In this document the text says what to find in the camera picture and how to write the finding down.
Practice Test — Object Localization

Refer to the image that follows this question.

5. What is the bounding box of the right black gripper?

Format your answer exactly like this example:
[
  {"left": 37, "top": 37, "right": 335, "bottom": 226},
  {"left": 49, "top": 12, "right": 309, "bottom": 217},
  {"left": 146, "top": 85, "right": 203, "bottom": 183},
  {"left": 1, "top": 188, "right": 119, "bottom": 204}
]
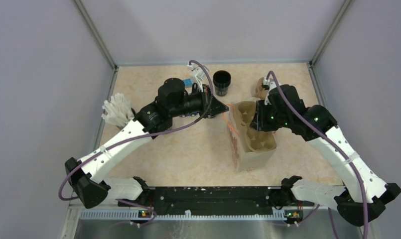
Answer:
[{"left": 251, "top": 100, "right": 290, "bottom": 132}]

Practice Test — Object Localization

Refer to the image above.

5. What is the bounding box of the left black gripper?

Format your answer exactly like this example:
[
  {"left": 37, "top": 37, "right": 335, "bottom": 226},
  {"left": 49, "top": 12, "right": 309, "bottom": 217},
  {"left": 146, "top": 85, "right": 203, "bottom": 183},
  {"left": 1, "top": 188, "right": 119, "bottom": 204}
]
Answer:
[{"left": 170, "top": 84, "right": 229, "bottom": 119}]

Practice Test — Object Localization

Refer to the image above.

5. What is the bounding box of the brown cardboard cup carrier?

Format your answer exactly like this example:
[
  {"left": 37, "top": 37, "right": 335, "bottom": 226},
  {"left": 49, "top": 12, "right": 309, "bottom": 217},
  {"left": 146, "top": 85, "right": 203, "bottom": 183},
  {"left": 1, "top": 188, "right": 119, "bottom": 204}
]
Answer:
[{"left": 234, "top": 101, "right": 277, "bottom": 152}]

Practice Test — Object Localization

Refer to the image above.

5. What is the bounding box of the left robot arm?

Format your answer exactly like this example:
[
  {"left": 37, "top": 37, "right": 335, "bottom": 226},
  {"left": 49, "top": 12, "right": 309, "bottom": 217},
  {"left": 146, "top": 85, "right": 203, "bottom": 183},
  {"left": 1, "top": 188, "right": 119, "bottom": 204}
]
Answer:
[{"left": 64, "top": 78, "right": 229, "bottom": 209}]

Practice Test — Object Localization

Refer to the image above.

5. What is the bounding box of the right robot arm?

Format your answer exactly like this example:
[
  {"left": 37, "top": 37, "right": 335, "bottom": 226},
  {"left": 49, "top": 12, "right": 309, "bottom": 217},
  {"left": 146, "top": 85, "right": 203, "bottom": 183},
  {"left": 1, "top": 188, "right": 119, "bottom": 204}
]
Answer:
[{"left": 250, "top": 83, "right": 401, "bottom": 227}]

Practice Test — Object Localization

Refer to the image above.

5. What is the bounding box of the blue toy car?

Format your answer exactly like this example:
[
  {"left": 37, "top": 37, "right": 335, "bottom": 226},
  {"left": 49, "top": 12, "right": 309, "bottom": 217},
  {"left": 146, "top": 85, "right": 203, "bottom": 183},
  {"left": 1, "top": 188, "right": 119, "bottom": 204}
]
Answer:
[{"left": 181, "top": 112, "right": 199, "bottom": 118}]

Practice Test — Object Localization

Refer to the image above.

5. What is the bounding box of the blue toy brick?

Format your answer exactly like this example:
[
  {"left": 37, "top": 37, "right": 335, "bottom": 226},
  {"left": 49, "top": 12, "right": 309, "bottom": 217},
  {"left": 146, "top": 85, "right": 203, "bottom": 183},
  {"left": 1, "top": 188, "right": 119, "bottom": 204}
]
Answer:
[{"left": 183, "top": 78, "right": 193, "bottom": 88}]

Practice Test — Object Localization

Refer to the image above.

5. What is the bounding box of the white straws bundle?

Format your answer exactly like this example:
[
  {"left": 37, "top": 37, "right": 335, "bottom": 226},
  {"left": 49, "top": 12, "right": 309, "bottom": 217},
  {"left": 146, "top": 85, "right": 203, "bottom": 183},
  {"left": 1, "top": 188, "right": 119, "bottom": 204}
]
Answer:
[{"left": 101, "top": 93, "right": 135, "bottom": 128}]

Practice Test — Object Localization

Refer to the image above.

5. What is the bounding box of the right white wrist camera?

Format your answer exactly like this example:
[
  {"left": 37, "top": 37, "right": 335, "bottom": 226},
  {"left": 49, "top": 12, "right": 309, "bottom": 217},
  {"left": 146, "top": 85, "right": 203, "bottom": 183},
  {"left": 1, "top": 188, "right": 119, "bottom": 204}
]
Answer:
[{"left": 260, "top": 79, "right": 276, "bottom": 105}]

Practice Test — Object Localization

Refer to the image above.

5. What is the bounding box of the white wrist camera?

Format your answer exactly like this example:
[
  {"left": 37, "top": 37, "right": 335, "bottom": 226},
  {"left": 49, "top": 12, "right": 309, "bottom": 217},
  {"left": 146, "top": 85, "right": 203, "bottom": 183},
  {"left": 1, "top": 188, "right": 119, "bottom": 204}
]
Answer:
[
  {"left": 187, "top": 63, "right": 210, "bottom": 92},
  {"left": 260, "top": 79, "right": 276, "bottom": 105}
]

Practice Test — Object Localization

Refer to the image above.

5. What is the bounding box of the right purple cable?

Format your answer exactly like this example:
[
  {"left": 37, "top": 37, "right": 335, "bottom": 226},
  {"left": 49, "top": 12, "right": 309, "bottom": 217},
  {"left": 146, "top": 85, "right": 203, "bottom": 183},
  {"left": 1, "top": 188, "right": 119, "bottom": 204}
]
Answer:
[{"left": 266, "top": 70, "right": 369, "bottom": 239}]

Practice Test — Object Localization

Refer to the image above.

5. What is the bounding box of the purple cable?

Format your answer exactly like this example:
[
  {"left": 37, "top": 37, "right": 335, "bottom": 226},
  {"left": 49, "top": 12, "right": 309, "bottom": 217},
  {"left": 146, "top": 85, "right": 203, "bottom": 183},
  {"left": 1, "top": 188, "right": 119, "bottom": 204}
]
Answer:
[
  {"left": 58, "top": 59, "right": 215, "bottom": 201},
  {"left": 266, "top": 70, "right": 369, "bottom": 239}
]

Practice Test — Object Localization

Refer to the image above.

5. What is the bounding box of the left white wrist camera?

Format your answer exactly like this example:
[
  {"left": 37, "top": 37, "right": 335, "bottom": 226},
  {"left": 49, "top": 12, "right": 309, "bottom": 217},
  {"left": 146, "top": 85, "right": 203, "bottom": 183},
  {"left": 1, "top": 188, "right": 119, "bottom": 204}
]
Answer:
[{"left": 187, "top": 63, "right": 210, "bottom": 92}]

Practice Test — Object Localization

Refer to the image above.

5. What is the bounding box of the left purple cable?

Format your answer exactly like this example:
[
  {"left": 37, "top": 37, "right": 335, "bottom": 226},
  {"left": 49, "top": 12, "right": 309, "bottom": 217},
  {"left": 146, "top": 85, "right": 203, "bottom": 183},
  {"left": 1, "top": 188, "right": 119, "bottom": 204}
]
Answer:
[{"left": 58, "top": 59, "right": 215, "bottom": 201}]

